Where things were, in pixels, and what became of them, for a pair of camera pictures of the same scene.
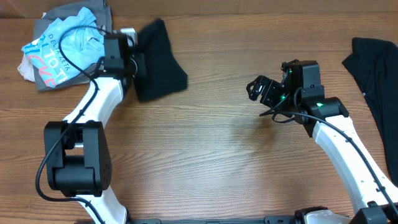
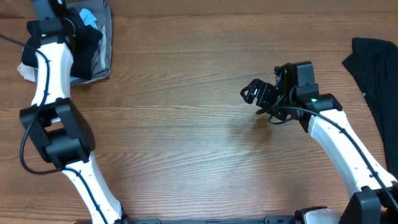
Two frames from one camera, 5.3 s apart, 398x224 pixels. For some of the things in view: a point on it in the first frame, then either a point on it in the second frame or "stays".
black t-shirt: (165, 73) -> (81, 40)
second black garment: (374, 65) stays
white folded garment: (26, 66) stays
